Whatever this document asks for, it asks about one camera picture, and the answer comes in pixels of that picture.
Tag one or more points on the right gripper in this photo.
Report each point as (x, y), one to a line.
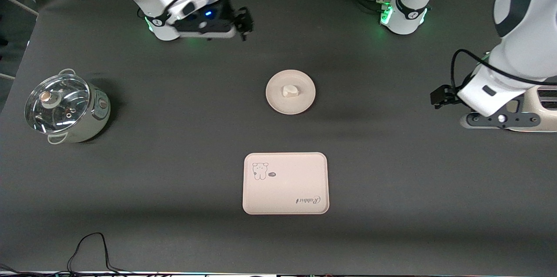
(240, 19)

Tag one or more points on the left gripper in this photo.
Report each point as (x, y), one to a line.
(443, 95)

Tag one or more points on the white steamed bun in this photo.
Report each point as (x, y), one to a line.
(290, 91)

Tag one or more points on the round beige plate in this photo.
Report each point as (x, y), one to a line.
(300, 103)

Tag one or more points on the beige rabbit print tray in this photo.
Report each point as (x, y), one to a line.
(287, 190)

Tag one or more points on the white toaster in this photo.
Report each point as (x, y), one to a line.
(546, 107)

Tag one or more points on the pale green electric pot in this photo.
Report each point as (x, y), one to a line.
(98, 116)

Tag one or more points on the glass pot lid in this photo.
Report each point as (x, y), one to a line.
(56, 103)

